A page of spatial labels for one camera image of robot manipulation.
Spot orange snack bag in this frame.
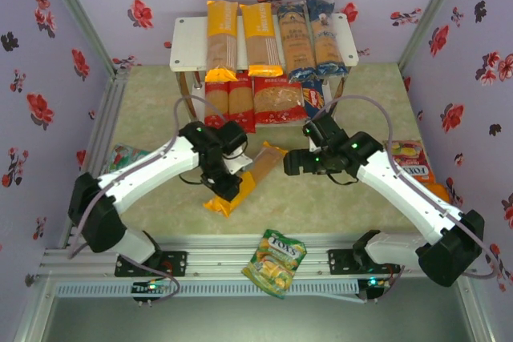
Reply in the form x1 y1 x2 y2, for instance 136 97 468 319
425 181 452 203

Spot aluminium side rail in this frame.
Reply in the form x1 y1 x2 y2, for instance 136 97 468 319
58 68 130 251

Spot yellow spaghetti bag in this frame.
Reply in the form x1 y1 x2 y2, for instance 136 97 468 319
202 140 289 219
204 0 240 83
239 2 285 78

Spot aluminium lower rail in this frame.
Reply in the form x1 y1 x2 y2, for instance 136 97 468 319
456 276 496 342
14 273 53 342

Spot thin grey base cable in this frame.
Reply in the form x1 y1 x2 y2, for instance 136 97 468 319
119 268 182 308
360 264 406 305

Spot teal and red candy bag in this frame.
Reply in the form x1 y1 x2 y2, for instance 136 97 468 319
99 143 152 175

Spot white two-tier shelf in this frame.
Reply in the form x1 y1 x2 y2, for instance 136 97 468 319
169 12 360 129

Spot black controller board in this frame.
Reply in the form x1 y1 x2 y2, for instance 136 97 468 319
131 280 169 301
357 276 392 302

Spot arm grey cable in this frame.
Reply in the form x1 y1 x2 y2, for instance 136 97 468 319
67 95 228 260
318 94 498 279

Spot aluminium front rail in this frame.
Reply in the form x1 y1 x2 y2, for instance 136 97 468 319
38 237 480 281

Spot green Fox's candy bag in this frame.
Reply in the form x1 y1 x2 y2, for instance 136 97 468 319
241 228 308 300

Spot blue pasta box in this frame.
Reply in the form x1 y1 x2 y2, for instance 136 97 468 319
301 77 332 119

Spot red macaroni bag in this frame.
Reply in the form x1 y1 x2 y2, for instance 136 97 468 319
252 76 305 126

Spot white slotted cable duct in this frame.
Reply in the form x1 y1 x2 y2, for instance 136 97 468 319
54 280 360 299

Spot aluminium corner post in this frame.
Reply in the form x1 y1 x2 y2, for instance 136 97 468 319
396 0 471 74
36 0 122 75

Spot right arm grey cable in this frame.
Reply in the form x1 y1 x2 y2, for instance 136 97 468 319
318 94 498 279

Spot red spaghetti bag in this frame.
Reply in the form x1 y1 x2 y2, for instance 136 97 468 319
203 79 230 129
227 73 257 135

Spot blue spaghetti bag gold ornaments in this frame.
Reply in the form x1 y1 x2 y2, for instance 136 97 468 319
277 0 320 82

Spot blue spaghetti bag with portrait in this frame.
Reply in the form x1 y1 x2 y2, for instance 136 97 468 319
305 0 349 78

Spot red Fox's candy bag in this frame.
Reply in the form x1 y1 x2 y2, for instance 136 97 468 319
384 139 437 183

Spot left arm grey cable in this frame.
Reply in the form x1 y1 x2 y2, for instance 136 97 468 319
67 95 228 260

